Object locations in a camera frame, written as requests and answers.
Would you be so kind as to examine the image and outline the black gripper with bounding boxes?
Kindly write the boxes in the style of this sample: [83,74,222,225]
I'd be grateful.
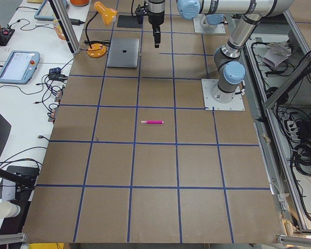
[134,0,165,48]

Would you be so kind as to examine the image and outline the pink highlighter pen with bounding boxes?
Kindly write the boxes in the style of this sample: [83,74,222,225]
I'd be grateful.
[140,120,164,125]

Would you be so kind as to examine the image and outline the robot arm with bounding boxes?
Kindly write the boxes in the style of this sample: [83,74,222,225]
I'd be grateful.
[176,0,293,103]
[200,13,228,27]

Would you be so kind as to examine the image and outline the black mousepad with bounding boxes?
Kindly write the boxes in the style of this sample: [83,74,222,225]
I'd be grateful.
[117,15,143,29]

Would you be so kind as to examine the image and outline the grey closed laptop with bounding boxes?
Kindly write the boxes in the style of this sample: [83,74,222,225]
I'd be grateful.
[107,38,139,68]

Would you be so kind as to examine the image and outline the orange desk lamp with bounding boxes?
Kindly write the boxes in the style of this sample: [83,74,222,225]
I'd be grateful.
[84,1,118,58]

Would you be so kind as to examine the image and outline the black power adapter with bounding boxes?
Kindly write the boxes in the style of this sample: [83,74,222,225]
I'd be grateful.
[69,18,84,26]

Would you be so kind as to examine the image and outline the orange round tin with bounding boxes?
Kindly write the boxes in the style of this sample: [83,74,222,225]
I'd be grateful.
[70,0,89,7]

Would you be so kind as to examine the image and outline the orange drink bottle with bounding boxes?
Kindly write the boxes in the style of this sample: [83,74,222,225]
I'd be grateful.
[53,18,66,40]

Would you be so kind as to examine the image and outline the blue teach pendant tablet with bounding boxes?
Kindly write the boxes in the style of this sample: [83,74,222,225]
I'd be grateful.
[0,50,40,85]

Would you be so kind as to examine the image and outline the white paper cup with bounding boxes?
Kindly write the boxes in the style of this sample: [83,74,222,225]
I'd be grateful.
[0,201,21,219]

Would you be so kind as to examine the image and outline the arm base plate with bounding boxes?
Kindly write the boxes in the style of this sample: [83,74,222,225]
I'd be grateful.
[201,79,245,111]
[193,15,226,35]

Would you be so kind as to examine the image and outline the aluminium frame post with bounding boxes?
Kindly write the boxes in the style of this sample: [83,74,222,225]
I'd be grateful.
[49,0,80,55]

